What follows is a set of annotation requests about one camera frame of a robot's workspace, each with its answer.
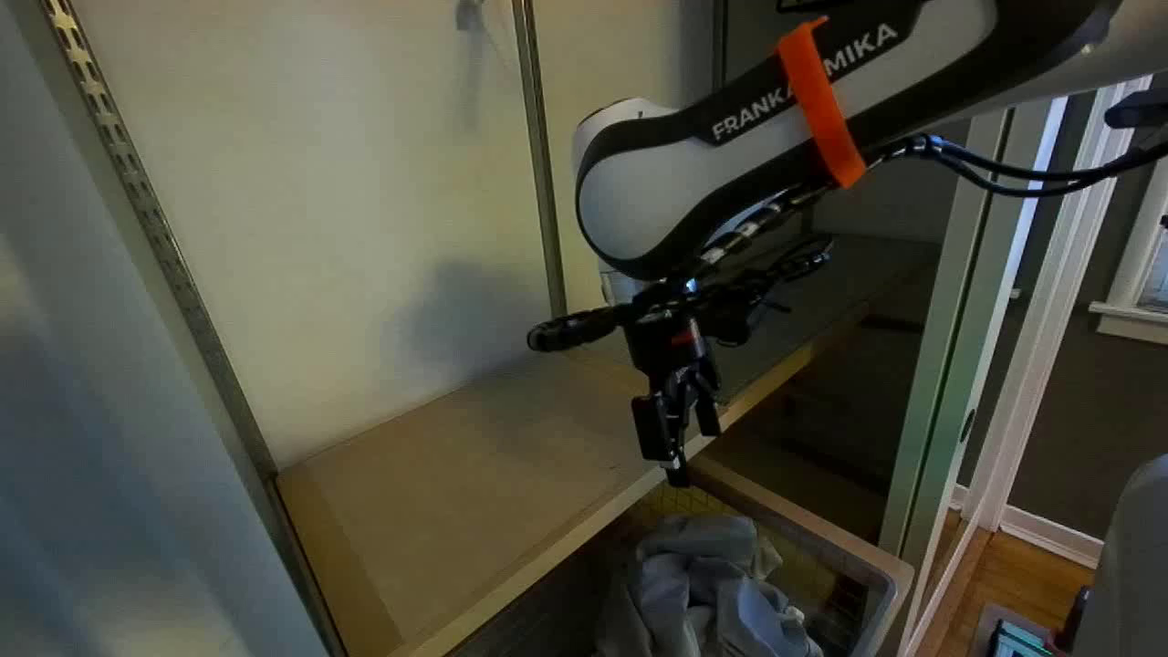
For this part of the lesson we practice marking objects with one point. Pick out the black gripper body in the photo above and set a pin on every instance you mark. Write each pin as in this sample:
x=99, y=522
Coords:
x=668, y=346

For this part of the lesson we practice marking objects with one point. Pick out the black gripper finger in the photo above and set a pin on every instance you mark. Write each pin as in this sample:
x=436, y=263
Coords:
x=661, y=439
x=700, y=401

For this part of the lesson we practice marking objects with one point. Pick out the blue-grey bed sheet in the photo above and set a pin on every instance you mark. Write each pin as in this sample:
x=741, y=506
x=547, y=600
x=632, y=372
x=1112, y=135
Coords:
x=676, y=584

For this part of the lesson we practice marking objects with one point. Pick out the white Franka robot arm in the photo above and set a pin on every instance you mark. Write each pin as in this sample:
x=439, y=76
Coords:
x=679, y=169

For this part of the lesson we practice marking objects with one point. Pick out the light wooden shelf board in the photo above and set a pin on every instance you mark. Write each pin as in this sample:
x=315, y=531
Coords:
x=486, y=485

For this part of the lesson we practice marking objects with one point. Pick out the white door trim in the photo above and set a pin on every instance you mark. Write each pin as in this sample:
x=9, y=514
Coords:
x=1034, y=342

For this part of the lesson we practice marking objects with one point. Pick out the white baseboard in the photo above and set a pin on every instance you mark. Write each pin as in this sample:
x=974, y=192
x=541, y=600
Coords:
x=1046, y=535

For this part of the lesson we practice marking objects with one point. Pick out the teal box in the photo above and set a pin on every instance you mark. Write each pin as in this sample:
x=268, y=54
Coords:
x=1019, y=636

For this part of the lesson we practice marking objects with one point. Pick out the dark red bottle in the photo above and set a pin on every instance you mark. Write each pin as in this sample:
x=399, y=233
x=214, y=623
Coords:
x=1075, y=623

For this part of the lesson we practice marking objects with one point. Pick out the grey rounded housing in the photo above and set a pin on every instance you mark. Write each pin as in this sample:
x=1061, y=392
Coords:
x=1132, y=572

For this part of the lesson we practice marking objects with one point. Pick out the perforated metal shelf track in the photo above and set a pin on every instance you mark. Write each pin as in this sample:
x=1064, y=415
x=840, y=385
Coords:
x=146, y=205

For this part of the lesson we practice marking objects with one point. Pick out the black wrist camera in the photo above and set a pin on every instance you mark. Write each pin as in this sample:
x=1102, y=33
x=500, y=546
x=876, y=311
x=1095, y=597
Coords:
x=578, y=329

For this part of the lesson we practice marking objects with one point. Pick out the pale green door post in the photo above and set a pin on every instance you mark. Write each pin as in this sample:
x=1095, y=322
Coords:
x=943, y=367

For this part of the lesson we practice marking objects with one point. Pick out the white window frame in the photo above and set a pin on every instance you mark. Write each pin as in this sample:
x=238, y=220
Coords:
x=1132, y=311

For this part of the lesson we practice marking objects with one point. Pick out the black bracket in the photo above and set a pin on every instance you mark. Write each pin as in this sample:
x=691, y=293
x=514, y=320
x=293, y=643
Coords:
x=1135, y=109

